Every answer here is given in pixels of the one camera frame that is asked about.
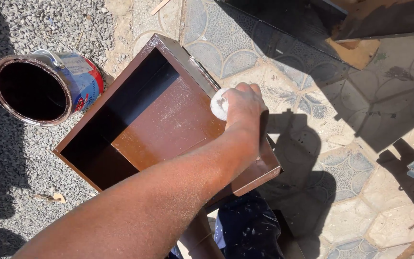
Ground person's left hand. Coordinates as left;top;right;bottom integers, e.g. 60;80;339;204
224;82;270;153

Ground white round polishing pad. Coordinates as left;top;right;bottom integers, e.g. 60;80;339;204
210;88;230;121

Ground dark painted wooden board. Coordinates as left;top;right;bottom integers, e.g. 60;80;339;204
216;0;381;71

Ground brown varnished wooden drawer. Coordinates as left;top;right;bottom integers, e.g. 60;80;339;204
52;33;283;208

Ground thin wooden stick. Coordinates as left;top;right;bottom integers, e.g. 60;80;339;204
150;0;172;16

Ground person's blue paint-speckled trousers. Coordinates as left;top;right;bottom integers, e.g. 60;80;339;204
212;191;285;259

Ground brown wooden board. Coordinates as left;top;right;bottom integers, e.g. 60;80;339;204
331;0;414;42

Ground open blue red paint can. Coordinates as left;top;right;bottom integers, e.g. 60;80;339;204
0;49;105;127

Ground small wood scrap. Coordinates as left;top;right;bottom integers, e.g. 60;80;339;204
34;193;67;204

